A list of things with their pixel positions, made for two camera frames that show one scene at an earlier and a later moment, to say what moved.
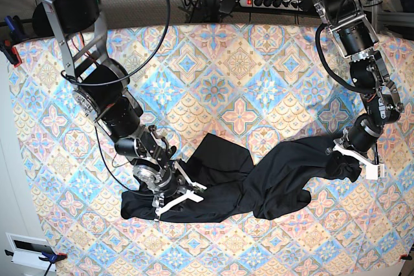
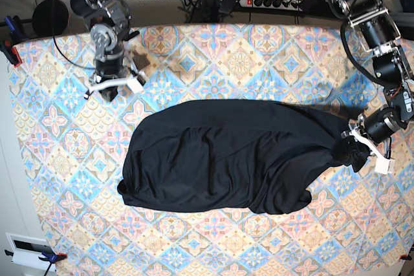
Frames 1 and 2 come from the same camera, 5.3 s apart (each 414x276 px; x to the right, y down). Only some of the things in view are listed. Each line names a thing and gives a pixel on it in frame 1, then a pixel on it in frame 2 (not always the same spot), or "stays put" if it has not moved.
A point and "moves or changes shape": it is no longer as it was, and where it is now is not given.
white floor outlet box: (26, 251) stays put
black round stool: (41, 23) stays put
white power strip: (289, 4) stays put
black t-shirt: (223, 168) moves or changes shape
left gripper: (170, 185) → (111, 72)
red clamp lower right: (405, 256) stays put
